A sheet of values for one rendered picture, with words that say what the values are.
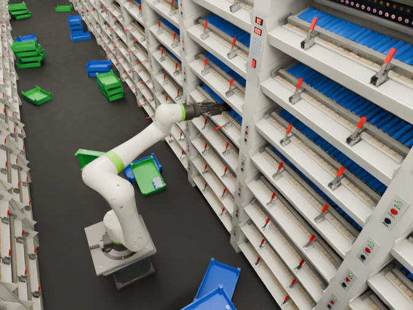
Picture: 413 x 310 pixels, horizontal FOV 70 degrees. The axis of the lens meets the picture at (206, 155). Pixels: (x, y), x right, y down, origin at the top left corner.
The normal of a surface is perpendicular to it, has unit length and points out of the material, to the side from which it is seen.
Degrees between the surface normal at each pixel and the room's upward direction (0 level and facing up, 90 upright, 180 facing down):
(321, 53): 21
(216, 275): 0
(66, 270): 0
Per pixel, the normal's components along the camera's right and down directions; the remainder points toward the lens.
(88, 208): 0.00, -0.75
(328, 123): -0.31, -0.59
